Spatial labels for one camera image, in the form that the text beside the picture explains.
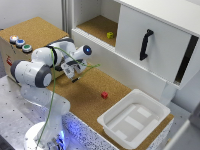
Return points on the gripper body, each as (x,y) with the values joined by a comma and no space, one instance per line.
(72,68)

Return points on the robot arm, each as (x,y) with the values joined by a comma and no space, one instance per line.
(31,73)

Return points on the wooden drawer box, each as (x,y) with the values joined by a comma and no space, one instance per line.
(33,28)

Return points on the white cabinet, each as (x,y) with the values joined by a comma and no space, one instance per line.
(100,56)

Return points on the pink block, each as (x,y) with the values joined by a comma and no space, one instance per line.
(104,95)

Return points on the yellow block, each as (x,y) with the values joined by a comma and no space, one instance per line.
(110,35)

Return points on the green button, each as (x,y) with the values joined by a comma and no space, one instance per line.
(26,48)

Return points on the blue button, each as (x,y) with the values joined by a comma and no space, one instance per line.
(20,42)

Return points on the red button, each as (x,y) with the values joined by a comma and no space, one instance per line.
(13,39)

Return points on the white plastic box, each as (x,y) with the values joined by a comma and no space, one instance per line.
(133,120)

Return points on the white sliding door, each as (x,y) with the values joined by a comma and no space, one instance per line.
(160,43)

